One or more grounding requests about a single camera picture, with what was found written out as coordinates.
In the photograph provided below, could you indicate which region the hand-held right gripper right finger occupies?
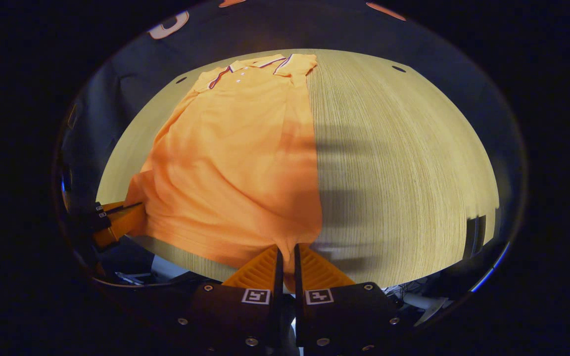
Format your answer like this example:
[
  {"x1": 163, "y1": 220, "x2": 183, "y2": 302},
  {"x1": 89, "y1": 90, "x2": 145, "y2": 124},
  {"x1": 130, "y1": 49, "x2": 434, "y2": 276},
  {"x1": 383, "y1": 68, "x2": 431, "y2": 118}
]
[{"x1": 293, "y1": 243, "x2": 405, "y2": 353}]

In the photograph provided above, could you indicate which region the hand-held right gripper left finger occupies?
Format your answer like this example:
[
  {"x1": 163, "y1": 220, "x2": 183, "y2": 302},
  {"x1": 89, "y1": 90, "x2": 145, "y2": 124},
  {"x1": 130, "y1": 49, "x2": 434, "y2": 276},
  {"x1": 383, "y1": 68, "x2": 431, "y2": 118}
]
[{"x1": 176, "y1": 245, "x2": 285, "y2": 354}]

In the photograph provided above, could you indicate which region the orange T-shirt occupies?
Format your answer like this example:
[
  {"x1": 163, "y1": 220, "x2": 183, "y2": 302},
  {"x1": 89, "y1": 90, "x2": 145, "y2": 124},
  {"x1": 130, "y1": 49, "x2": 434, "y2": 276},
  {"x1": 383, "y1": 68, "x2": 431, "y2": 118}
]
[{"x1": 124, "y1": 53, "x2": 324, "y2": 292}]

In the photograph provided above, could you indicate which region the dark upright panel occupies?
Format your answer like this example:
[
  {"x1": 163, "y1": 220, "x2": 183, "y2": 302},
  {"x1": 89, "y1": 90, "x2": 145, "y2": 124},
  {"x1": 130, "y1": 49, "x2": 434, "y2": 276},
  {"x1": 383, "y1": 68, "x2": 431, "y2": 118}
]
[{"x1": 465, "y1": 215, "x2": 487, "y2": 262}]

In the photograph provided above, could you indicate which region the black backdrop cloth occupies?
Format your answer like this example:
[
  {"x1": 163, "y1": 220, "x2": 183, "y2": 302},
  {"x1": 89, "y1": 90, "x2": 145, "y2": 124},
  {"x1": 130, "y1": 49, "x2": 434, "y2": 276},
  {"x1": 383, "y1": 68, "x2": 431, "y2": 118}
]
[{"x1": 56, "y1": 0, "x2": 528, "y2": 218}]

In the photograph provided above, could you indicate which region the white table frame part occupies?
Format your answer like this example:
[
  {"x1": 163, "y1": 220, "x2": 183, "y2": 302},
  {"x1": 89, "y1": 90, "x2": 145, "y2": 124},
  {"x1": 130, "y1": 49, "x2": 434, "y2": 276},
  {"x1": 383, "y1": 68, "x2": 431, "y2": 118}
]
[
  {"x1": 150, "y1": 254, "x2": 191, "y2": 281},
  {"x1": 403, "y1": 292, "x2": 450, "y2": 327}
]

